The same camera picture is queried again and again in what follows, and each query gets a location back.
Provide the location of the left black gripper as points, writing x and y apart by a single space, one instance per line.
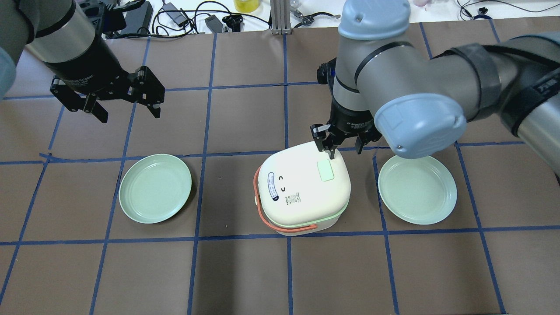
85 64

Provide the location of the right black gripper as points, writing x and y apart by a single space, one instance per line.
350 119

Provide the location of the white rice cooker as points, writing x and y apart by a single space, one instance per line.
301 190

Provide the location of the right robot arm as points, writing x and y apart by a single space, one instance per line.
382 87

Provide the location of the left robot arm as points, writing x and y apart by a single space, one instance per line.
66 36

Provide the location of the black power adapter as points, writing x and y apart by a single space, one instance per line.
138 20

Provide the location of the green plate near potato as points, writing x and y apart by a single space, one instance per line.
418 191

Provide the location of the green plate far side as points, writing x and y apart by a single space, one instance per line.
155 188

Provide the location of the yellow cup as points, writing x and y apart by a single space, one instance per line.
246 6

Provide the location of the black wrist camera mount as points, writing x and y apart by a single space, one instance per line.
326 72

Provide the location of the aluminium frame post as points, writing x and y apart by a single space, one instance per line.
280 17

